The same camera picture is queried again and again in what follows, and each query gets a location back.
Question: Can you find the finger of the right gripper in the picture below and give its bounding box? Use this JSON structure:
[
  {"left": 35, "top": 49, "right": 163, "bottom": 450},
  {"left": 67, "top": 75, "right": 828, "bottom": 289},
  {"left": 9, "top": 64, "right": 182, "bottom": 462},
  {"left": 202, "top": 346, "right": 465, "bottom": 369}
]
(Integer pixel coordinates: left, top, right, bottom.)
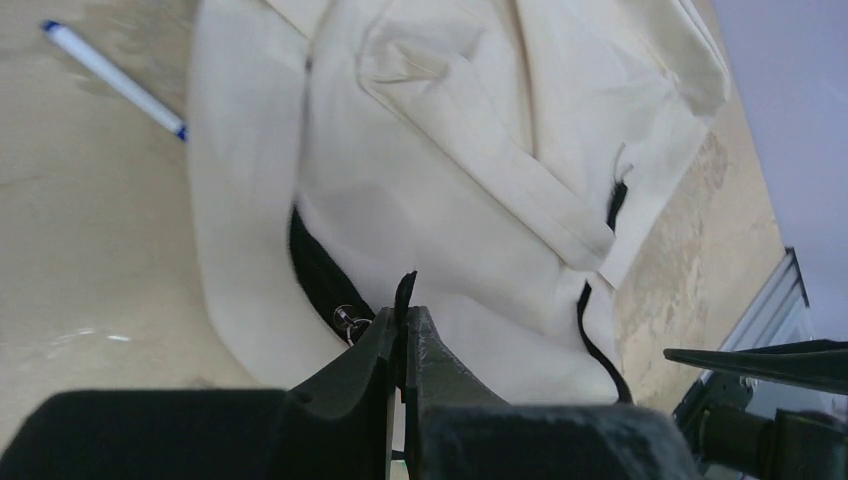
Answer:
[{"left": 663, "top": 339, "right": 847, "bottom": 395}]

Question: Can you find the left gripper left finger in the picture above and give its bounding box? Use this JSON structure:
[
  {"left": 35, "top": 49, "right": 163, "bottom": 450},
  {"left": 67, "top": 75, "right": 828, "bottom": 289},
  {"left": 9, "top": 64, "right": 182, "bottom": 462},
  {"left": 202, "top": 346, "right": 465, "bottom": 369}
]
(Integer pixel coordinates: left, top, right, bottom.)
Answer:
[{"left": 1, "top": 309, "right": 397, "bottom": 479}]

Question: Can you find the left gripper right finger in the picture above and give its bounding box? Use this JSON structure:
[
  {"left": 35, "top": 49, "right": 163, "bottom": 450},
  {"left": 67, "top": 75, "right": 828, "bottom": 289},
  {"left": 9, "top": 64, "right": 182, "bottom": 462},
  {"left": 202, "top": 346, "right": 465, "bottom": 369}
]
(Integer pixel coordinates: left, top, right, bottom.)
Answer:
[{"left": 405, "top": 307, "right": 701, "bottom": 479}]

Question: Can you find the beige canvas backpack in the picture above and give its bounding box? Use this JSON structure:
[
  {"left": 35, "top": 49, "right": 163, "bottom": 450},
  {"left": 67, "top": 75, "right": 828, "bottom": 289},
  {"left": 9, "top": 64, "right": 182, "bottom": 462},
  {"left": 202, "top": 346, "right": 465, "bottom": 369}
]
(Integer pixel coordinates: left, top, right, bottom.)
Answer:
[{"left": 187, "top": 1, "right": 730, "bottom": 404}]

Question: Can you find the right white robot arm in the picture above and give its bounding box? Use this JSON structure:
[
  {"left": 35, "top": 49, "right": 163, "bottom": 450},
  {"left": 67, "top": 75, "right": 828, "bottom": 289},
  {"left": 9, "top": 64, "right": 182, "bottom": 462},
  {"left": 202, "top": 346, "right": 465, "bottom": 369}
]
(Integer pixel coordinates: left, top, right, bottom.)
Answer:
[{"left": 664, "top": 340, "right": 847, "bottom": 479}]

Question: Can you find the blue capped white marker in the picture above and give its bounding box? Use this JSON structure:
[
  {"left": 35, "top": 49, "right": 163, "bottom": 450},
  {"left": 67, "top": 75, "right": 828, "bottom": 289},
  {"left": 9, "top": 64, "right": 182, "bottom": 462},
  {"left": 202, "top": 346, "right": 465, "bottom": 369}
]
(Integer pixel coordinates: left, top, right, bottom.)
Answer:
[{"left": 40, "top": 20, "right": 188, "bottom": 142}]

